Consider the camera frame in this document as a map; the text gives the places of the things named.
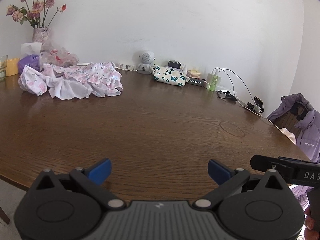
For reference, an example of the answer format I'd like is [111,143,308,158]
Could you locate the cream teal-flower garment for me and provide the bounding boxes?
[152,66,190,87]

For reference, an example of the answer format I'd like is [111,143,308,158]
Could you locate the person's right hand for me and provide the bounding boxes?
[304,206,319,240]

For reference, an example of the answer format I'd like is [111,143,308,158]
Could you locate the pink fluffy cloth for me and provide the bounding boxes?
[279,128,296,144]

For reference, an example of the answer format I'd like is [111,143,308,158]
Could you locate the purple puffer jacket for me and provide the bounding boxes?
[267,93,320,210]

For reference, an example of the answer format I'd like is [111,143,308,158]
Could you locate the wooden chair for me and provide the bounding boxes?
[274,102,308,138]

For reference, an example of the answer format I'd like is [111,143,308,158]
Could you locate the black phone on stand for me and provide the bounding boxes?
[244,96,264,115]

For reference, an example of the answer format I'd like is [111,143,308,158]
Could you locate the green liquid bottle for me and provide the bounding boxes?
[209,74,220,91]

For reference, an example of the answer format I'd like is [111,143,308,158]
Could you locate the pink floral white garment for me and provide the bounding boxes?
[18,62,123,100]

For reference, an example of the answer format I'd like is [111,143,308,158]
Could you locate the black label box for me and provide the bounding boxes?
[187,77,203,86]

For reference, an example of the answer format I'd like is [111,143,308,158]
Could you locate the yellow pink stacked pads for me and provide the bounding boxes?
[187,70,201,79]

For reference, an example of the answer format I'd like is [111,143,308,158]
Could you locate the white power strip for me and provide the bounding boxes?
[116,63,137,72]

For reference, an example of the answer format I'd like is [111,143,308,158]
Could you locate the small white spray bottle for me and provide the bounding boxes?
[182,64,188,73]

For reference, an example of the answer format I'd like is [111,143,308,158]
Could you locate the black small device on tin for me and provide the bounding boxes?
[168,60,181,69]

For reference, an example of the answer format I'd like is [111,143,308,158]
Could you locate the red-printed clear plastic bag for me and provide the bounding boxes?
[40,40,79,67]

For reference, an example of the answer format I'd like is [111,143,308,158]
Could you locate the white round robot figure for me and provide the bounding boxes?
[137,50,155,75]

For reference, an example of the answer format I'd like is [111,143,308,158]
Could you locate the white tissue pack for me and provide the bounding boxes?
[20,42,42,59]

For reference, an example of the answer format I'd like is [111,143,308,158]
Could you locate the clear drinking glass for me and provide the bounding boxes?
[0,55,8,81]

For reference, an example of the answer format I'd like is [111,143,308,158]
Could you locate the pink patterned vase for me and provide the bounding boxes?
[32,27,51,44]

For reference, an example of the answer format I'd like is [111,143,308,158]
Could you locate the pink dried flower bouquet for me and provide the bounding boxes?
[6,0,67,29]

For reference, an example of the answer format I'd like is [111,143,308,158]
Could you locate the black small cable bundle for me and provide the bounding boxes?
[216,89,238,103]

